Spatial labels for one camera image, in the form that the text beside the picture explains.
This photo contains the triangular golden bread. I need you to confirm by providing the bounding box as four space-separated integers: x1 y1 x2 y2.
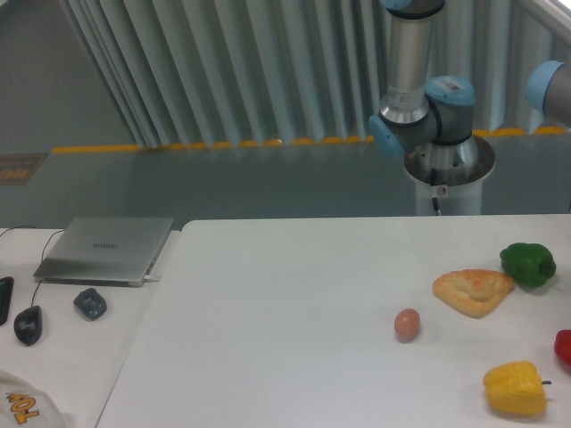
432 269 515 318

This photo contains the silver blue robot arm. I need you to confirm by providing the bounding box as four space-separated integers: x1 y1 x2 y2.
369 1 570 156

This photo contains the white usb dongle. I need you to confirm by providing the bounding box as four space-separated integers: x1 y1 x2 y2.
143 276 161 283

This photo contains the brown egg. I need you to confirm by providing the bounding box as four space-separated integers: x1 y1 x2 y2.
393 308 420 342

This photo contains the white folding partition screen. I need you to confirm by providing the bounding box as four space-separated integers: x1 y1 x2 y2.
62 1 570 149

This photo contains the silver closed laptop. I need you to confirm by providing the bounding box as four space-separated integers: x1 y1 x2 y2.
34 217 173 287

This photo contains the green bell pepper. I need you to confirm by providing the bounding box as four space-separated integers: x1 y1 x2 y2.
500 243 557 288

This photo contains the black computer mouse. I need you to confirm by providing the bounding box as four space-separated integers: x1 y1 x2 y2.
13 305 43 346

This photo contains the yellow bell pepper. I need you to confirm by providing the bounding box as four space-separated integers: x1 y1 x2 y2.
483 360 550 416

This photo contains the black flat device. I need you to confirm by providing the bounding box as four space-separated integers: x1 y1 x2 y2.
0 276 14 325

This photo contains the red bell pepper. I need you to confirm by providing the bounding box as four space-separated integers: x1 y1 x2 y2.
553 329 571 366

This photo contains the white cloth orange lettering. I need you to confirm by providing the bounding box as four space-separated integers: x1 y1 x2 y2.
1 370 65 428

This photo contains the black pedestal cable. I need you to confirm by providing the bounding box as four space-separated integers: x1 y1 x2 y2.
429 168 443 217

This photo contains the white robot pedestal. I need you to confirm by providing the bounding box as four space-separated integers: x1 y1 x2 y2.
404 136 496 216

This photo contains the black mouse cable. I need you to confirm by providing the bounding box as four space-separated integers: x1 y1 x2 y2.
0 225 67 309

